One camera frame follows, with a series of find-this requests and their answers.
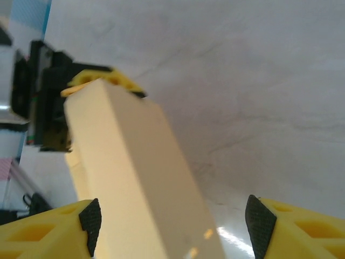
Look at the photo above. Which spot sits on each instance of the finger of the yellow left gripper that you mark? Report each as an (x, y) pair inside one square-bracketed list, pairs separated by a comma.
[(116, 76)]

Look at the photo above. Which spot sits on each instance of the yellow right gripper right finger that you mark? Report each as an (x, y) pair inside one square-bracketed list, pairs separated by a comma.
[(304, 234)]

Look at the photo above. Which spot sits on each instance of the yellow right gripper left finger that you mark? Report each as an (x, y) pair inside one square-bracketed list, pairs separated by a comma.
[(40, 237)]

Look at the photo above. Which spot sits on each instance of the yellow paper box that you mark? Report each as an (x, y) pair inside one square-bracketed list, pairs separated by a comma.
[(134, 162)]

